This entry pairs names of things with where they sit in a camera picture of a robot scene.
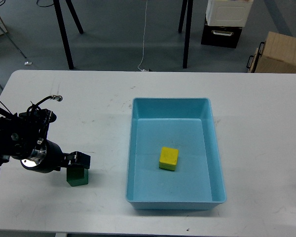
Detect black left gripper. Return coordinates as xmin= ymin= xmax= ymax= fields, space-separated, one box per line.
xmin=20 ymin=140 xmax=91 ymax=173

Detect green wooden block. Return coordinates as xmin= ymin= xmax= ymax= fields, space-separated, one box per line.
xmin=66 ymin=167 xmax=89 ymax=187

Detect yellow wooden block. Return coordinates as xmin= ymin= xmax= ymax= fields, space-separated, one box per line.
xmin=159 ymin=147 xmax=179 ymax=171

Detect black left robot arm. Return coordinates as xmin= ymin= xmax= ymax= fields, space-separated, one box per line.
xmin=0 ymin=105 xmax=91 ymax=187

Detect black storage box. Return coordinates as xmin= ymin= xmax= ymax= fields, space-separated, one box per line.
xmin=201 ymin=20 xmax=243 ymax=48

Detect blue plastic bin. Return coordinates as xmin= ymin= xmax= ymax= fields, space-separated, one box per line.
xmin=126 ymin=98 xmax=226 ymax=210

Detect black stand left legs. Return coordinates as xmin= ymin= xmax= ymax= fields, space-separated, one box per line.
xmin=53 ymin=0 xmax=84 ymax=70

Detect black stand legs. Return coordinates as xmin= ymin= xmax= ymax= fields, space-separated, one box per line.
xmin=178 ymin=0 xmax=193 ymax=69
xmin=53 ymin=0 xmax=84 ymax=70

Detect black stand right legs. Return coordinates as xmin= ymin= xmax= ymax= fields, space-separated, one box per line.
xmin=178 ymin=0 xmax=193 ymax=69

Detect white storage crate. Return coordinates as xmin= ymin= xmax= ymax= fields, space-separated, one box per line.
xmin=206 ymin=0 xmax=254 ymax=27

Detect black cable with metal plug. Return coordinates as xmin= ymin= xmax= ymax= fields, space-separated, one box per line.
xmin=26 ymin=95 xmax=64 ymax=117

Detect white cable on floor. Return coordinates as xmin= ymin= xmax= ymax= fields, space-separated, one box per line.
xmin=137 ymin=0 xmax=150 ymax=73

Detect cardboard box with handles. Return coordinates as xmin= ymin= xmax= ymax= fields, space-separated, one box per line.
xmin=246 ymin=32 xmax=296 ymax=74

